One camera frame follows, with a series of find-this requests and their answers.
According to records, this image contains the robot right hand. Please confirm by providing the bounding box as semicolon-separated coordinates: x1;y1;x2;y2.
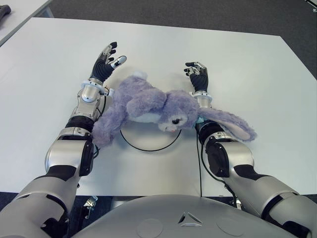
183;60;210;93

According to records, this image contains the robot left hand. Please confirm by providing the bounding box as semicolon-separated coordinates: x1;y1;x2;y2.
89;41;128;84

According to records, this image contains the purple plush bunny doll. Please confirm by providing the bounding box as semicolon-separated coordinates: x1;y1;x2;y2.
91;71;258;149

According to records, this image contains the white plate black rim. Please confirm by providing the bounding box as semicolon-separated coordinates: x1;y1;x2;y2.
119;122;182;152

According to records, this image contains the black device on desk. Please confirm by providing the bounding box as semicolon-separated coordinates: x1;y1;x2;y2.
0;6;12;22

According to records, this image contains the metal table clasp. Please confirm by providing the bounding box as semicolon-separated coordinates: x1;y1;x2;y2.
232;197;243;211

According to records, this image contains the grey table leg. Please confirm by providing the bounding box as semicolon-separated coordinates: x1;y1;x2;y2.
110;196;129;210

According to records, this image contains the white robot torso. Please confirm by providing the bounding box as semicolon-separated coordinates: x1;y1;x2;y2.
71;194;310;238

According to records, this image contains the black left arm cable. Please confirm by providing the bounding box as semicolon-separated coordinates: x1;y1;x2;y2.
93;95;107;159

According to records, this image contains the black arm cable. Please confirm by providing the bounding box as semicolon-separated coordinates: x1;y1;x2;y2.
93;95;107;159
196;125;207;198

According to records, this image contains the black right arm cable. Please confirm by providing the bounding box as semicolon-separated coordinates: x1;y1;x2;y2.
196;125;207;198

